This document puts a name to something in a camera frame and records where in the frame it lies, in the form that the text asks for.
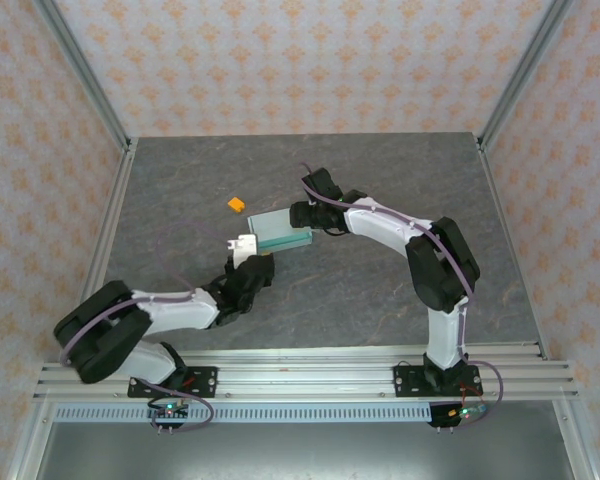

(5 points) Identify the light teal paper box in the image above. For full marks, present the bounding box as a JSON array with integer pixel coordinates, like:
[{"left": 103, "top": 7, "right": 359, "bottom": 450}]
[{"left": 246, "top": 207, "right": 314, "bottom": 252}]

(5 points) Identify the aluminium frame post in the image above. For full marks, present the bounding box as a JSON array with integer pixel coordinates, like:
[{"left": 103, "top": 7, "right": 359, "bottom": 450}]
[
  {"left": 32, "top": 0, "right": 134, "bottom": 151},
  {"left": 479, "top": 0, "right": 576, "bottom": 149}
]

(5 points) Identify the grey metal sheet panel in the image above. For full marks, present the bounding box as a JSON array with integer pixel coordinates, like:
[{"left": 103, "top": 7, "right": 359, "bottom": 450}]
[{"left": 34, "top": 422, "right": 576, "bottom": 480}]

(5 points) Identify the grey slotted cable duct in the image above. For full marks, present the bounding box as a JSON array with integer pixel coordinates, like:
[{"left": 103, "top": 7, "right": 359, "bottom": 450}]
[{"left": 54, "top": 402, "right": 434, "bottom": 424}]

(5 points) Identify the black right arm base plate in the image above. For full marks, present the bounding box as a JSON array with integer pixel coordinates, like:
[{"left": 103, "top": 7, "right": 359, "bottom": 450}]
[{"left": 393, "top": 363, "right": 481, "bottom": 399}]

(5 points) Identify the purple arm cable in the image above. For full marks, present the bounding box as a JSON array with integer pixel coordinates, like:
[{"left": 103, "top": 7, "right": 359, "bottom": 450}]
[
  {"left": 299, "top": 162, "right": 506, "bottom": 431},
  {"left": 59, "top": 222, "right": 234, "bottom": 432}
]

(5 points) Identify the aluminium mounting rail beam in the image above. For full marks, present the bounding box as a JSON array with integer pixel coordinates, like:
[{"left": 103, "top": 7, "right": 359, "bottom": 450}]
[{"left": 32, "top": 342, "right": 579, "bottom": 404}]

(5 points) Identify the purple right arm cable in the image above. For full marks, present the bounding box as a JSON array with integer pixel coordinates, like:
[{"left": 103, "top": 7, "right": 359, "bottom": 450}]
[{"left": 299, "top": 162, "right": 506, "bottom": 431}]

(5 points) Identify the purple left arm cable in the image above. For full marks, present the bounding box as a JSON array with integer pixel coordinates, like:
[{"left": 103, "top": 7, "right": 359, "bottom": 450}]
[{"left": 59, "top": 222, "right": 234, "bottom": 432}]

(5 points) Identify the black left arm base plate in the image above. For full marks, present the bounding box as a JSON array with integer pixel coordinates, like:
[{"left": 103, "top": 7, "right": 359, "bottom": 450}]
[{"left": 127, "top": 366, "right": 219, "bottom": 399}]

